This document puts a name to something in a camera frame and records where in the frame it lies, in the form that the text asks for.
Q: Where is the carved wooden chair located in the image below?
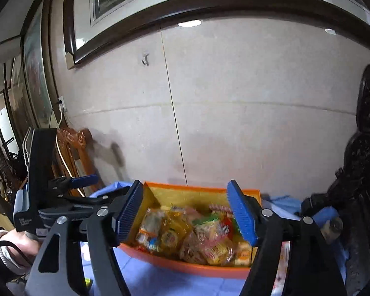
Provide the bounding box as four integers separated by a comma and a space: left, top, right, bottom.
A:
51, 127, 107, 196

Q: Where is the dark carved furniture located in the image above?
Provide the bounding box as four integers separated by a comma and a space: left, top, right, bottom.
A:
300, 54, 370, 296

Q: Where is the orange box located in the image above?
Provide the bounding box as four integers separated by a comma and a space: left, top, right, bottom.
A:
119, 181, 262, 279

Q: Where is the person's left hand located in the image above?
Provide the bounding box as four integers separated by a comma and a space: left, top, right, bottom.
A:
0, 230, 43, 266

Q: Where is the blue leaf print cloth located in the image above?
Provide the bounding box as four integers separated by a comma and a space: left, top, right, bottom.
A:
80, 181, 349, 296

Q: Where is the person's left forearm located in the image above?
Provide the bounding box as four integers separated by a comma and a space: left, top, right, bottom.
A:
0, 227, 31, 296

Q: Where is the large dark framed picture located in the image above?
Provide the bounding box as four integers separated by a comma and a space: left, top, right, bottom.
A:
63, 0, 370, 70

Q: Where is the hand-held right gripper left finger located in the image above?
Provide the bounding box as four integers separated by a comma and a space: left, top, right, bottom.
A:
25, 179, 144, 296

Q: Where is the red white printed packet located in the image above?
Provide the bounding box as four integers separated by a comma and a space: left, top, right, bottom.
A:
273, 240, 292, 296

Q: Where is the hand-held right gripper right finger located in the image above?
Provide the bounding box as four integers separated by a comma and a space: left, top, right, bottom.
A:
226, 179, 348, 296

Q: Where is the dark framed wall painting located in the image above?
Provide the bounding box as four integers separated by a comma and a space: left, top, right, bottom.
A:
20, 0, 61, 130

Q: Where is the grey round object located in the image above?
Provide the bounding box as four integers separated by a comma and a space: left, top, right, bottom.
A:
322, 217, 345, 244

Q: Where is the pile of snack packets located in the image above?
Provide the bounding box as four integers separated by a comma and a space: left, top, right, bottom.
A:
136, 203, 253, 267

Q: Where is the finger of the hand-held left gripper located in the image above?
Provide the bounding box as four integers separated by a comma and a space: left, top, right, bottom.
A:
38, 195, 120, 223
49, 174, 100, 196

